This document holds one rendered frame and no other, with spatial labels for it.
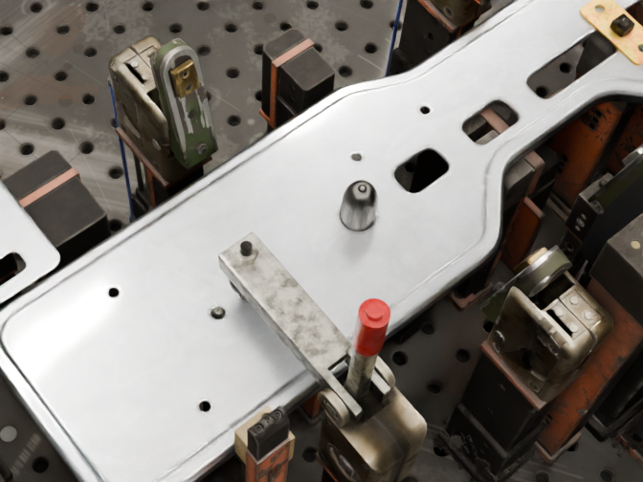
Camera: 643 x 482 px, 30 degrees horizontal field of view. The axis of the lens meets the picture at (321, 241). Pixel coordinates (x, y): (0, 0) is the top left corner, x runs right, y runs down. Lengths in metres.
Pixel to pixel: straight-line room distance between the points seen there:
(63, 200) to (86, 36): 0.48
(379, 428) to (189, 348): 0.18
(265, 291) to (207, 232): 0.13
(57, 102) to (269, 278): 0.61
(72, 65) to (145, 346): 0.60
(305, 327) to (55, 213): 0.28
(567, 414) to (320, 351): 0.36
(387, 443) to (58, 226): 0.36
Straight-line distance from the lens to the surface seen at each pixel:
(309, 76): 1.16
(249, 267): 0.96
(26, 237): 1.08
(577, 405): 1.19
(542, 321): 0.98
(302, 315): 0.95
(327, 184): 1.09
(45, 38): 1.57
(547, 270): 0.96
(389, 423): 0.94
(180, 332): 1.02
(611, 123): 1.30
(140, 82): 1.09
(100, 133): 1.48
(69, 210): 1.10
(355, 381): 0.90
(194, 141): 1.09
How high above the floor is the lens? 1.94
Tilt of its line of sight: 62 degrees down
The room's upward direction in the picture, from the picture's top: 7 degrees clockwise
